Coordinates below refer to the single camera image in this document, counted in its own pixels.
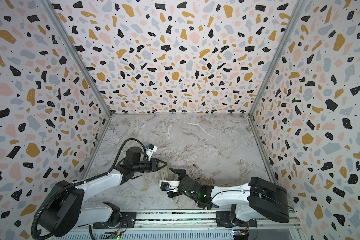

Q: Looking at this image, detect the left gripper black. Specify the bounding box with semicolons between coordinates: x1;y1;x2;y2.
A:
132;158;167;173

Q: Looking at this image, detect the white remote control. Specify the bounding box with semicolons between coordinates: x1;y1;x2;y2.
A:
159;166;170;180

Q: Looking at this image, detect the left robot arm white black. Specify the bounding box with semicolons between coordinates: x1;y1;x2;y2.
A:
31;145;167;240

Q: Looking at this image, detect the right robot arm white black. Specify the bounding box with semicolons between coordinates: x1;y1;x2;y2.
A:
160;169;290;228

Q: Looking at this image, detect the white ventilation grille strip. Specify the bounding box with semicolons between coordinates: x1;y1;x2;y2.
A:
55;230;236;240

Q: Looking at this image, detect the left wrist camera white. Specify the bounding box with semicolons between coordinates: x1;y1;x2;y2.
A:
145;144;158;161

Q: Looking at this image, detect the aluminium mounting rail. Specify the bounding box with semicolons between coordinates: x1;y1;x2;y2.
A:
46;208;301;232

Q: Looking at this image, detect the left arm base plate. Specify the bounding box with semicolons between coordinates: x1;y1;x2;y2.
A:
92;202;137;230

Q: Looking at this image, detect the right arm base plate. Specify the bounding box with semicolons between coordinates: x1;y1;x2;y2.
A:
216;205;256;228

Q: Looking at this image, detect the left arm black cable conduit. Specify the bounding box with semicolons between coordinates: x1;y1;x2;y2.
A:
30;137;146;240

